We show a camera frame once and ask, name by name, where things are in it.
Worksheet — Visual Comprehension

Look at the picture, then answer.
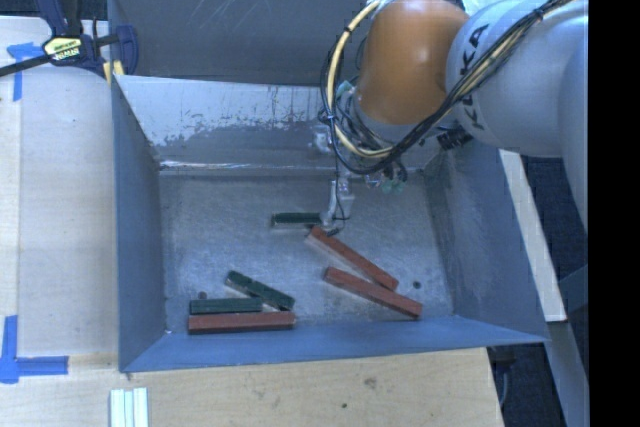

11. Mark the red-brown flat block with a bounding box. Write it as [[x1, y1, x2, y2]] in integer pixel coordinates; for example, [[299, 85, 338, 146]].
[[322, 265, 424, 320], [305, 225, 401, 293], [187, 310, 298, 336]]

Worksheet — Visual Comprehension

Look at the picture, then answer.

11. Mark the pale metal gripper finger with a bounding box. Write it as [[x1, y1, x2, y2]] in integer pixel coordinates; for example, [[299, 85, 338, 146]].
[[319, 179, 342, 224], [326, 183, 357, 237]]

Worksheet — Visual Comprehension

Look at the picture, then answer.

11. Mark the dark green flat block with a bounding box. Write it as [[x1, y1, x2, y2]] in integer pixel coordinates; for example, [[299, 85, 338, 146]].
[[270, 211, 324, 230], [188, 296, 265, 316], [223, 269, 297, 312]]

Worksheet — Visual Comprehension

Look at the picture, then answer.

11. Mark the grey metal bin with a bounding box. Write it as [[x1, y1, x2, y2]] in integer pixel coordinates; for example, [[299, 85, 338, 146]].
[[105, 0, 552, 374]]

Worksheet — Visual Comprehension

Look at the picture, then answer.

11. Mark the pale wood flat board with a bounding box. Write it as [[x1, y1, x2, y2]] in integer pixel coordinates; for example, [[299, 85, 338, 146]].
[[17, 59, 121, 359]]

